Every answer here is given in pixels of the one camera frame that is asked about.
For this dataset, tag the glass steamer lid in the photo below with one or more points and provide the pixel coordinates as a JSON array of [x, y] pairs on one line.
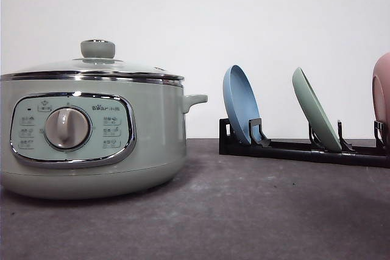
[[97, 62]]

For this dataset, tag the green plate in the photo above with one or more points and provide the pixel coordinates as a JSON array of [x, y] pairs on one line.
[[316, 114]]

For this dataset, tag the blue plate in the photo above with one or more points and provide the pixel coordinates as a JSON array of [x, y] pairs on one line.
[[241, 101]]

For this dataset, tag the green electric steamer pot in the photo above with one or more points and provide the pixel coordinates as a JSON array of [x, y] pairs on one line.
[[80, 137]]

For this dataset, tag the pink plate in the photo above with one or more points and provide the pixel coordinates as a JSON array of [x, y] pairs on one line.
[[381, 95]]

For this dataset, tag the black dish rack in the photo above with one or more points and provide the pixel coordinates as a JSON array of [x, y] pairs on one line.
[[313, 149]]

